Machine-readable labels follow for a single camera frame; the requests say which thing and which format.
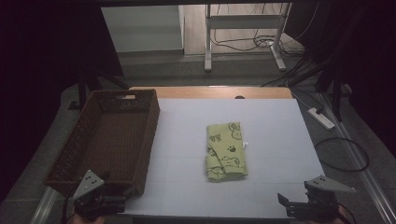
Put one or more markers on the black stand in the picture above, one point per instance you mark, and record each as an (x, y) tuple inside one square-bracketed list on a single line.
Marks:
[(82, 90), (336, 93)]

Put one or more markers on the white metal table frame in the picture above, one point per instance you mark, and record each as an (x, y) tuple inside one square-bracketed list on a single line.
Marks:
[(246, 21)]

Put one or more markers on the person's right hand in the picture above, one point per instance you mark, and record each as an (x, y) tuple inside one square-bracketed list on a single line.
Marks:
[(345, 216)]

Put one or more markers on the metal floor rail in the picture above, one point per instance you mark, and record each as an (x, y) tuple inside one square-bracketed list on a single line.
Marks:
[(367, 174), (43, 205)]

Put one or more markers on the green printed cloth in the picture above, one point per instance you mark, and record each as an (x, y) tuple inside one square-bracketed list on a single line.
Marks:
[(225, 152)]

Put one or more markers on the person's left hand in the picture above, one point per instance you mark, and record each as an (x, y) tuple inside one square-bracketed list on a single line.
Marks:
[(85, 220)]

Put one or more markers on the white table mat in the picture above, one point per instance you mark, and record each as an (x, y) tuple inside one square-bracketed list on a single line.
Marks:
[(274, 140)]

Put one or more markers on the dark round table grommet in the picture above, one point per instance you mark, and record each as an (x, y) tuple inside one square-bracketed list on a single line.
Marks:
[(239, 97)]

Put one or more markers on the dark curtain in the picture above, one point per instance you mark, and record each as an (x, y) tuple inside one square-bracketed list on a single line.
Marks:
[(367, 62), (46, 62)]

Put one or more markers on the brown woven basket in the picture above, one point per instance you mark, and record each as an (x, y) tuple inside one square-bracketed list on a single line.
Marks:
[(109, 143)]

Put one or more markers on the white power strip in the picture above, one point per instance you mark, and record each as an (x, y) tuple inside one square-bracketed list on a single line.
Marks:
[(322, 118)]

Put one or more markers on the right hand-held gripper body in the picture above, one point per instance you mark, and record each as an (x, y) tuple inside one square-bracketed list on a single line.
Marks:
[(323, 189)]

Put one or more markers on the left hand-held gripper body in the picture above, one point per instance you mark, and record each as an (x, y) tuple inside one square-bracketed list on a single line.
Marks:
[(88, 183)]

